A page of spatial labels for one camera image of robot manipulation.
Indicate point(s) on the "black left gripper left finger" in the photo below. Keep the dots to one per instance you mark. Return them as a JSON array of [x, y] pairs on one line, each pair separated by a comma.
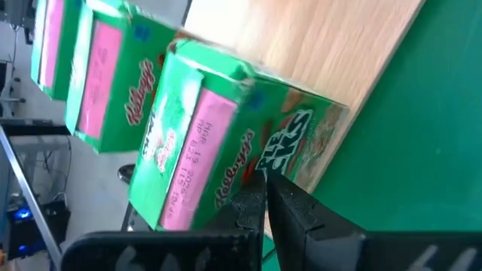
[[211, 250]]

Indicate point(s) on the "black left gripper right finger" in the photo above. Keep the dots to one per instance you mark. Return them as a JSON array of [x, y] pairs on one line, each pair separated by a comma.
[[324, 244]]

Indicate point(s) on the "green Apple Jacks cereal box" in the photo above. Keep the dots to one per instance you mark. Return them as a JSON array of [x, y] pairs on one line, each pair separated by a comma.
[[113, 75], [211, 143], [50, 45]]

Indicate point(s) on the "green table mat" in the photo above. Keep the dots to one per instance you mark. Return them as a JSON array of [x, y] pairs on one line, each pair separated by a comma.
[[414, 131]]

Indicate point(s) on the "black computer with blue light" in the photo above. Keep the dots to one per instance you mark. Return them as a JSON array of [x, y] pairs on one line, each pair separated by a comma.
[[37, 226]]

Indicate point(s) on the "silver metal bar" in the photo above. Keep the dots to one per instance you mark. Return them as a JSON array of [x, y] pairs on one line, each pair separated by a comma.
[[30, 195]]

